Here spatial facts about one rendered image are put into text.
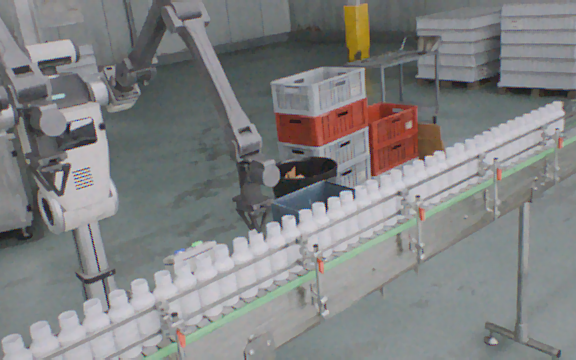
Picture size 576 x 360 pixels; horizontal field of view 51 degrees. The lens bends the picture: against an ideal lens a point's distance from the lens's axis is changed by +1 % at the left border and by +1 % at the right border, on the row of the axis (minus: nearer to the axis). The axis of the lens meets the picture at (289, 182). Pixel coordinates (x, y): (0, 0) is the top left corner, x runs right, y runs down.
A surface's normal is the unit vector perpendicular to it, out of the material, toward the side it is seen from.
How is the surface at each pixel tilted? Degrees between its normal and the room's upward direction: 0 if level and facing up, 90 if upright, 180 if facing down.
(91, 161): 90
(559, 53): 89
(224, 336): 90
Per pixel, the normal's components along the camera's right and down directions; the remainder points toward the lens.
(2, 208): 0.39, 0.25
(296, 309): 0.65, 0.19
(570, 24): -0.73, 0.29
